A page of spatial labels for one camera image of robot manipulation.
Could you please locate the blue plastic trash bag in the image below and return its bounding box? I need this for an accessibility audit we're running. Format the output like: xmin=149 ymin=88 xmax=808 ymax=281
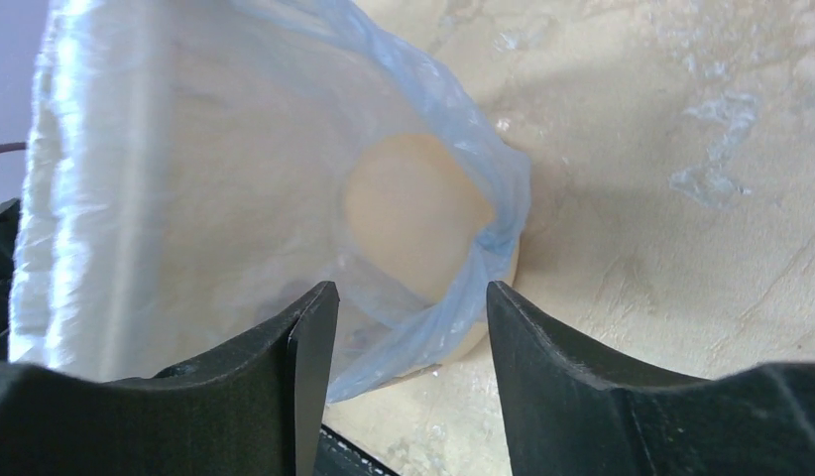
xmin=8 ymin=1 xmax=531 ymax=403

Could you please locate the beige paper trash bin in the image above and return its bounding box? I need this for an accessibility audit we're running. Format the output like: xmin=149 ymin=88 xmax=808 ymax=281
xmin=332 ymin=134 xmax=530 ymax=382

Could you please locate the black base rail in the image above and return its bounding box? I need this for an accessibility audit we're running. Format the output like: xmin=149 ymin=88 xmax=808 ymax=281
xmin=313 ymin=424 xmax=398 ymax=476

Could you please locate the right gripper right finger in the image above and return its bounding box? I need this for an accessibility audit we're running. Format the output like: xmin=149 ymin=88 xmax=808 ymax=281
xmin=486 ymin=282 xmax=815 ymax=475

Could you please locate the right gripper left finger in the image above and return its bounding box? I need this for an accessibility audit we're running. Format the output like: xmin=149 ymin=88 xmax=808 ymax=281
xmin=0 ymin=282 xmax=339 ymax=475

